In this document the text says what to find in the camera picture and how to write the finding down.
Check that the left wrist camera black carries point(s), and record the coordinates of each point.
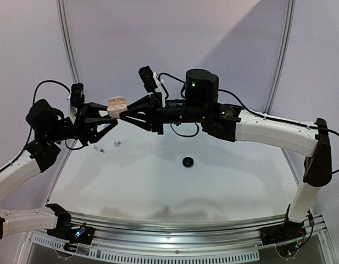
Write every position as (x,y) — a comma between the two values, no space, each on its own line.
(77,97)

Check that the left aluminium frame post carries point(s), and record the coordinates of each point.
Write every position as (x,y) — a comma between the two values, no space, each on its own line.
(63,22)

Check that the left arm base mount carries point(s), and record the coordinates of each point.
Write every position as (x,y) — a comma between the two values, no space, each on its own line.
(73,235)

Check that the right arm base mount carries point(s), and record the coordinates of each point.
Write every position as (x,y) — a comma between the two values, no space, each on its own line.
(282,232)

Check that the right aluminium frame post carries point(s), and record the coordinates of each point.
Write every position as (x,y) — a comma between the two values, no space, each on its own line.
(285,38)

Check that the aluminium frame post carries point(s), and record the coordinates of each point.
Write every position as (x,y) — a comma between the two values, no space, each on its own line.
(285,38)
(63,22)

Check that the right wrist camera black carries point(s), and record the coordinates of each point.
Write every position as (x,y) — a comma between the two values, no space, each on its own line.
(146,75)

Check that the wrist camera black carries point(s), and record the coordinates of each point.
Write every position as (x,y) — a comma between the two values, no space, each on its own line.
(146,75)
(77,97)

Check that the aluminium front rail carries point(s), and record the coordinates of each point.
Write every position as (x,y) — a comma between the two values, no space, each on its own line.
(121,241)

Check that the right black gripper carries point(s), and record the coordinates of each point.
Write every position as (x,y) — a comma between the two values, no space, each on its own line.
(156,113)

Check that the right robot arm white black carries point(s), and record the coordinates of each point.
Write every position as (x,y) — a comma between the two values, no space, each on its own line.
(237,123)

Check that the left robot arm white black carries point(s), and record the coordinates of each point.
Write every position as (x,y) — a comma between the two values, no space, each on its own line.
(50,126)

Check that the pink earbud charging case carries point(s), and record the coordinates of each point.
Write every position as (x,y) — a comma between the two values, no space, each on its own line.
(116,105)

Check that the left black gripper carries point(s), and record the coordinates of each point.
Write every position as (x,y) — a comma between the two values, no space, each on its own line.
(85,123)

